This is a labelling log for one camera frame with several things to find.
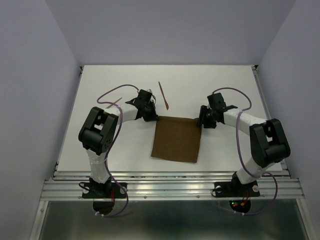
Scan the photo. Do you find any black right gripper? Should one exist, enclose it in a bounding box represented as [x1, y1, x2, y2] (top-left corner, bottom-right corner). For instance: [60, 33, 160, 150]
[195, 104, 216, 129]

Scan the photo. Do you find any brown wooden knife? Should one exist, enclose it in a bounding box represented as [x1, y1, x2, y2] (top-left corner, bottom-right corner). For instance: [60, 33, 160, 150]
[158, 81, 169, 111]

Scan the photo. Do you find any brown cloth napkin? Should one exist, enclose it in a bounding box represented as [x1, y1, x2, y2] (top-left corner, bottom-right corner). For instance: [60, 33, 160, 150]
[151, 116, 202, 163]

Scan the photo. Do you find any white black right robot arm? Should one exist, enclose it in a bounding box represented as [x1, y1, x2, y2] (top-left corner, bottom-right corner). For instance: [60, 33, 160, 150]
[197, 92, 291, 196]

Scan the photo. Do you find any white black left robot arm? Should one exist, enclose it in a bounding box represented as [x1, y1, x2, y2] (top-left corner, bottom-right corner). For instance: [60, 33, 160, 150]
[78, 89, 158, 198]

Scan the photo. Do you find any brown wooden fork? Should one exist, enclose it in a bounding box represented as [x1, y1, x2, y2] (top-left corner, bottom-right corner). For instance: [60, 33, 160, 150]
[106, 97, 122, 109]

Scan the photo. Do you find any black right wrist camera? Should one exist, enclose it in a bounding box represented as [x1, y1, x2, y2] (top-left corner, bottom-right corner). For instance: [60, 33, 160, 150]
[207, 92, 226, 109]

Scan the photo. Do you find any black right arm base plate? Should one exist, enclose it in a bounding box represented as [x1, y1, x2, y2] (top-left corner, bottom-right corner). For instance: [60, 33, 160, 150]
[211, 181, 261, 198]

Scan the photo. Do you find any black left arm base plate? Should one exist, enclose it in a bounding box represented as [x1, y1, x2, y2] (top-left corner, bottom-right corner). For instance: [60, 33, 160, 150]
[78, 181, 127, 200]

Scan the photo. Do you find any aluminium rail frame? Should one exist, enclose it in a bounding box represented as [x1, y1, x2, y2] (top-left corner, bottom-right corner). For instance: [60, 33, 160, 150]
[29, 64, 311, 240]

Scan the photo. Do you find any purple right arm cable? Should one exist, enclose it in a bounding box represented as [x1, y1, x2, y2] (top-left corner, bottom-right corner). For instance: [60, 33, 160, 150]
[211, 87, 280, 217]

